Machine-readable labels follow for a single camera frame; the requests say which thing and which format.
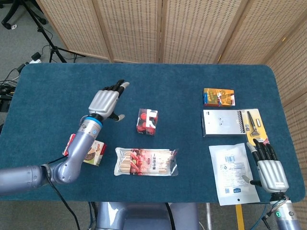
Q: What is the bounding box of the yellow orange illustrated box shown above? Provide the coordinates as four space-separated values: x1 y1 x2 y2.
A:
203 88 236 107

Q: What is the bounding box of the white plastic pouch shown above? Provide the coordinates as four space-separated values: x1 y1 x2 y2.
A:
208 143 261 206

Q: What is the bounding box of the white power strip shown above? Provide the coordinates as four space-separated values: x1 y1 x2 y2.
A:
28 52 43 64

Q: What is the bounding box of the blue velvet tablecloth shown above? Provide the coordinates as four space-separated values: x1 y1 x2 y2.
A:
0 62 307 204

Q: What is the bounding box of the black tripod stand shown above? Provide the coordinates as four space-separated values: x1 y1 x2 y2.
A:
21 0 86 63

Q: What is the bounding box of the clear box of red-black bottles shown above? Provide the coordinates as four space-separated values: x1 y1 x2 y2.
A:
136 108 159 136

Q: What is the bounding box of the grey robot torso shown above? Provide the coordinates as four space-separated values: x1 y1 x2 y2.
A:
95 202 200 230

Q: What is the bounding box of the red white food carton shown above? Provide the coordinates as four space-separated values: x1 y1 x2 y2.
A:
62 133 107 167

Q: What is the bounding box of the silver earbuds box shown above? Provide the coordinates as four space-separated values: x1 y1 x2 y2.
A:
202 109 248 138

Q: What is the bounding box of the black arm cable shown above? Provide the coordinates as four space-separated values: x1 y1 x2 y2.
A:
45 155 82 230

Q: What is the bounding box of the yellow razor blister pack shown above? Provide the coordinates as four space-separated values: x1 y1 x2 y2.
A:
241 109 271 147

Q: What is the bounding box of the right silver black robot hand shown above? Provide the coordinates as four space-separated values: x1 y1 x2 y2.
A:
242 138 290 194

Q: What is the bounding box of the bamboo chopsticks plastic pack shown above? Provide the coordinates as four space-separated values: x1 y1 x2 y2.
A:
114 147 179 177

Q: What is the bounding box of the woven wood folding screen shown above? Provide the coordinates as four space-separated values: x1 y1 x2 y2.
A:
35 0 307 230

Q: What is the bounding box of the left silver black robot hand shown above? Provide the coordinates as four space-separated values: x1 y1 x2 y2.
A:
88 80 130 122

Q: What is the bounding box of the white table leg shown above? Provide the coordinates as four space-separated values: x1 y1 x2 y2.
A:
206 203 213 230

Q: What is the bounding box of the floor cable bundle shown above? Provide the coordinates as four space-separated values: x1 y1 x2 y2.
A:
0 63 26 113

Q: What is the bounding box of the black office chair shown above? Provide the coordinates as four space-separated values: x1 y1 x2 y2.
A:
1 0 47 31

